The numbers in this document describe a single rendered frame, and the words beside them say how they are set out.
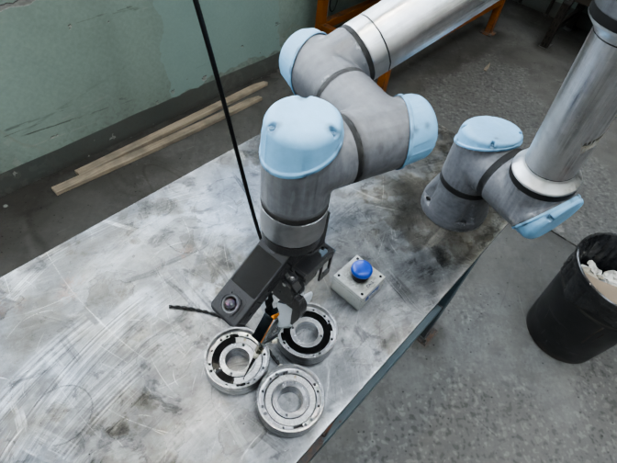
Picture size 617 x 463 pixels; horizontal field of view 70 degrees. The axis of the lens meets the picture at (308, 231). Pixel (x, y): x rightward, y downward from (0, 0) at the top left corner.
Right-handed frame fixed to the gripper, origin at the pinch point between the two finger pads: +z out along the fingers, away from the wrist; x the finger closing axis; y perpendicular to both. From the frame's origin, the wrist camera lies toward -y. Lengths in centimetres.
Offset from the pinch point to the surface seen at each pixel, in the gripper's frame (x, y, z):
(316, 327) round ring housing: -2.8, 8.4, 10.7
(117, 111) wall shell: 156, 60, 76
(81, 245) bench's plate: 42.8, -8.7, 13.4
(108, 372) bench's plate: 17.3, -19.8, 13.4
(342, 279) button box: -0.7, 18.3, 8.8
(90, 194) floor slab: 135, 27, 93
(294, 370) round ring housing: -5.2, -0.1, 10.4
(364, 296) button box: -5.7, 18.2, 8.8
